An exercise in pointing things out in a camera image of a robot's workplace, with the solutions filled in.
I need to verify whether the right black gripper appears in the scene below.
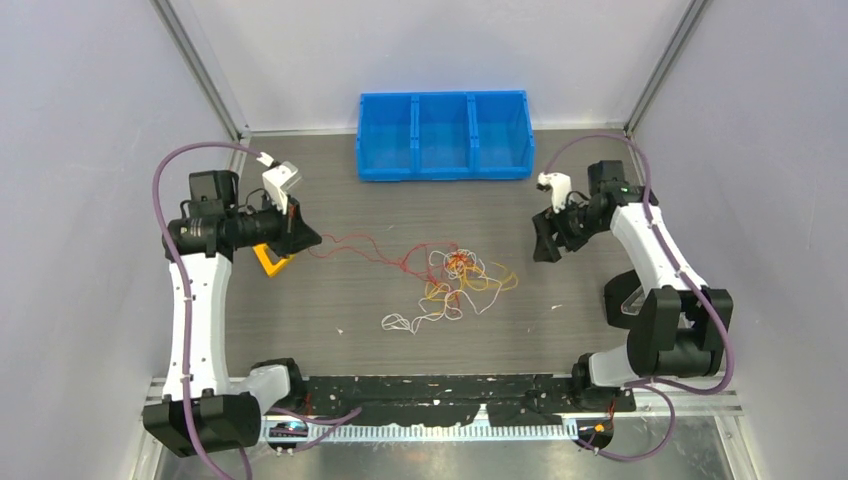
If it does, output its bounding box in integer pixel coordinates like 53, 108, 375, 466
531, 195, 605, 263

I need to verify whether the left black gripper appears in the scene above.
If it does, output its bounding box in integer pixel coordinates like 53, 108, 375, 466
228, 190, 321, 258

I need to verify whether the orange yellow thin cable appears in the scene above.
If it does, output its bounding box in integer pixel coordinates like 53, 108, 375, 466
420, 254, 520, 313

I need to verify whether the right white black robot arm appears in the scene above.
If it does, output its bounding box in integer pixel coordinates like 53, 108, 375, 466
532, 161, 734, 411

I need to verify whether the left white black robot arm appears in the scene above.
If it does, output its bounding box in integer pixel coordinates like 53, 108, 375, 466
142, 162, 322, 457

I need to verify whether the yellow triangular plastic stand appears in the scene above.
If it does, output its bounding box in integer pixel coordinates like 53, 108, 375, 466
252, 243, 296, 278

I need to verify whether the black triangular stand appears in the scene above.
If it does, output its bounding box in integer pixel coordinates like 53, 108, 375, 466
603, 269, 645, 329

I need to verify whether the blue three-compartment plastic bin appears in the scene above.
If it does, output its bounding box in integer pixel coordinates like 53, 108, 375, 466
355, 90, 535, 182

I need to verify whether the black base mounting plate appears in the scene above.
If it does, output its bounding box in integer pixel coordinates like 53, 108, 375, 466
282, 373, 636, 427

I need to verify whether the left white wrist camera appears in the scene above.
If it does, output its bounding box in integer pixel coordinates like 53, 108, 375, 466
257, 152, 302, 213

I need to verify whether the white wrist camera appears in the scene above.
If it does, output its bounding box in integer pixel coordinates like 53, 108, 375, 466
536, 172, 572, 213
257, 152, 302, 213

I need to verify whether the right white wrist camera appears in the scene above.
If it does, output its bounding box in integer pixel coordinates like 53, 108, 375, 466
536, 172, 572, 213

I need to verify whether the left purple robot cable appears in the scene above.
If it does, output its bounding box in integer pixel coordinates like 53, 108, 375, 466
152, 141, 266, 480

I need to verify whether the aluminium front rail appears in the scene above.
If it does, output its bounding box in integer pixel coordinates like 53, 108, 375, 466
144, 381, 742, 446

